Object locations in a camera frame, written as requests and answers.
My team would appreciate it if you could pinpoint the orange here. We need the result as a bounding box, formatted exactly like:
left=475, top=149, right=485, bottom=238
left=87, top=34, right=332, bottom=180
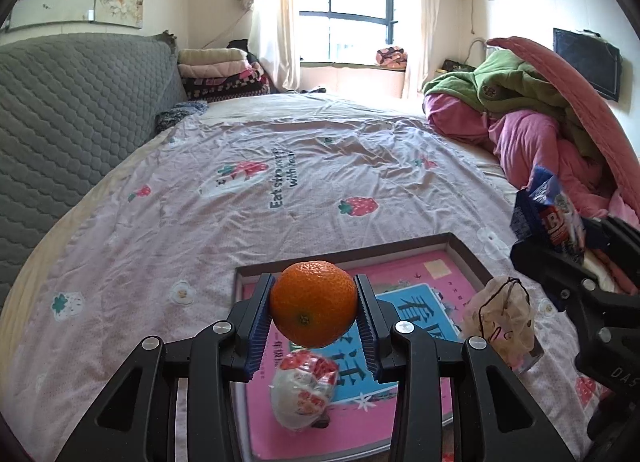
left=270, top=259, right=359, bottom=349

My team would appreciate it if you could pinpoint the black television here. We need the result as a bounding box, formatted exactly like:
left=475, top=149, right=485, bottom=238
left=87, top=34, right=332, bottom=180
left=552, top=28, right=623, bottom=102

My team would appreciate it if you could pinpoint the white air conditioner hose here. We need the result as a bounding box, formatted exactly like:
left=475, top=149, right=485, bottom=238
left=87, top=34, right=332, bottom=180
left=451, top=0, right=482, bottom=36

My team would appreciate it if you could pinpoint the red snack packet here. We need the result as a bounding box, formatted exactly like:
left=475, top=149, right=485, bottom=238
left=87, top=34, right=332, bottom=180
left=270, top=348, right=340, bottom=432

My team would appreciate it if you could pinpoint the pink quilt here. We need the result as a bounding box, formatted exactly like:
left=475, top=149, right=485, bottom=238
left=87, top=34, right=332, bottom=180
left=424, top=92, right=640, bottom=293

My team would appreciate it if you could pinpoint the pink and blue book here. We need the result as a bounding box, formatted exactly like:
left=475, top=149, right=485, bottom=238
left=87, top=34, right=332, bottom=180
left=242, top=249, right=483, bottom=460

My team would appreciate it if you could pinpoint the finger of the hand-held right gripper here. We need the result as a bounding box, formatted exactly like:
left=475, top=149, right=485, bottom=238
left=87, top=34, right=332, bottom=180
left=510, top=237, right=601, bottom=313
left=582, top=216, right=640, bottom=255

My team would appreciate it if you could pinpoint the stack of folded blankets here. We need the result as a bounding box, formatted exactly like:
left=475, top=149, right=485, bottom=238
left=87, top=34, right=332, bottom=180
left=177, top=46, right=271, bottom=103

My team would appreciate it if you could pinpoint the pink quilted pad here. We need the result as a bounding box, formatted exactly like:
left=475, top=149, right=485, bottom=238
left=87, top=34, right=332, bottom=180
left=487, top=36, right=640, bottom=223

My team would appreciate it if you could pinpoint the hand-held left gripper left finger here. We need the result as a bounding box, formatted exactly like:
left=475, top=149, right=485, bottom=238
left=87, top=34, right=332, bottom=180
left=57, top=272, right=276, bottom=462

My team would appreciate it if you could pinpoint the grey quilted headboard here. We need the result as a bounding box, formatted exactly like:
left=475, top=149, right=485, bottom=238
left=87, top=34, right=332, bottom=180
left=0, top=32, right=187, bottom=303

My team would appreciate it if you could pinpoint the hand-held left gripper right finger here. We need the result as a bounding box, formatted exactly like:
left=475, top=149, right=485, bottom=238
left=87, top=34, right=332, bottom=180
left=354, top=273, right=576, bottom=462

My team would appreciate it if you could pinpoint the dark patterned bag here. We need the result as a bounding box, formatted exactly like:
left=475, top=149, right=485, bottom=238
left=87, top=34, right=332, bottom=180
left=439, top=58, right=473, bottom=76

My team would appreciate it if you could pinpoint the beige sheer scrunchie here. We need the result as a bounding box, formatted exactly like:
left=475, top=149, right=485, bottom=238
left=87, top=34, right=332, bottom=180
left=460, top=277, right=536, bottom=370

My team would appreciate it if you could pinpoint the green blanket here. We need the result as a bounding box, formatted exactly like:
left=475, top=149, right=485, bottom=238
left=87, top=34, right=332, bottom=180
left=422, top=50, right=606, bottom=158

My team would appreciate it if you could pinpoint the grey shallow cardboard box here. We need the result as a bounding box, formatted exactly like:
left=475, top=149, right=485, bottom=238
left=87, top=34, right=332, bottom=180
left=234, top=232, right=546, bottom=462

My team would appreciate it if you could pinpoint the dark knitted cloth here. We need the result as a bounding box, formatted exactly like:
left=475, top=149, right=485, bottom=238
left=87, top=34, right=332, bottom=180
left=155, top=101, right=208, bottom=133

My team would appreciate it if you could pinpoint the blue cookie packet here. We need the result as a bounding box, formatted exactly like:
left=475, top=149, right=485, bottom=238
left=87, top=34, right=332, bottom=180
left=510, top=165, right=587, bottom=263

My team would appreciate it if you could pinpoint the cream curtain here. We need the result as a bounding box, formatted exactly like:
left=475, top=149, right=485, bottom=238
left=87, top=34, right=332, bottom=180
left=247, top=0, right=306, bottom=93
left=402, top=0, right=443, bottom=98

